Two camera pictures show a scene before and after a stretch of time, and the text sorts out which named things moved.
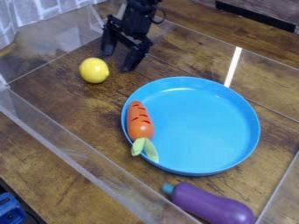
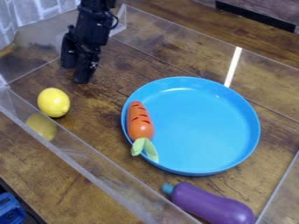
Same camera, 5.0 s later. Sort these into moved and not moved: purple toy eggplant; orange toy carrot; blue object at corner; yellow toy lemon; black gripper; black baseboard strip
Moved: black gripper; yellow toy lemon
Not moved: purple toy eggplant; blue object at corner; black baseboard strip; orange toy carrot
